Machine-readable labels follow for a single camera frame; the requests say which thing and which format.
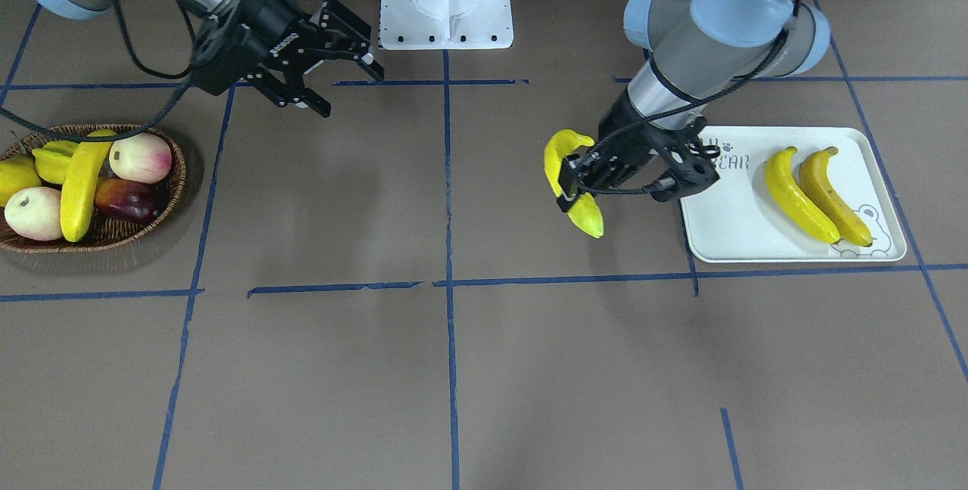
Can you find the yellow starfruit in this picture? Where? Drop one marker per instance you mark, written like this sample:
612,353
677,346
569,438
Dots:
53,159

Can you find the yellow banana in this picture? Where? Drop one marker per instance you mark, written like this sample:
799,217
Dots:
560,160
820,190
78,190
786,193

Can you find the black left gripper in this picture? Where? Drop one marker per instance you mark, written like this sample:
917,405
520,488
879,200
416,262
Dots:
622,134

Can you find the yellow lemon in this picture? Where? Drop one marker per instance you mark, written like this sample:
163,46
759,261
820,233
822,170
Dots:
17,173

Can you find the pale apple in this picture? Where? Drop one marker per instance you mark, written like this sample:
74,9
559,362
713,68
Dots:
35,213

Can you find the brown wicker basket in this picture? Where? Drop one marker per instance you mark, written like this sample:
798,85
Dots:
106,233

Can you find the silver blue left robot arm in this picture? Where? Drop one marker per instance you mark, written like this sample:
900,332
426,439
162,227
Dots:
699,51

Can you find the dark red mango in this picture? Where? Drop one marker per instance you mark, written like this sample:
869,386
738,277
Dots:
127,200

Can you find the pink white peach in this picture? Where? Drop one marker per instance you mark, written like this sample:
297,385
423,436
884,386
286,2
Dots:
143,158

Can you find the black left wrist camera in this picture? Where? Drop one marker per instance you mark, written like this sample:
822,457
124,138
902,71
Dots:
690,168

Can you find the white bear tray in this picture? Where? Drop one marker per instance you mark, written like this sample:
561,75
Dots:
737,221

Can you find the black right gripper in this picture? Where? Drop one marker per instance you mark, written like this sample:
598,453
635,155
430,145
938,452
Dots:
270,21

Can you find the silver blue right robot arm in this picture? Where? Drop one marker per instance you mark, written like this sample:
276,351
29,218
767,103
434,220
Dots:
300,57

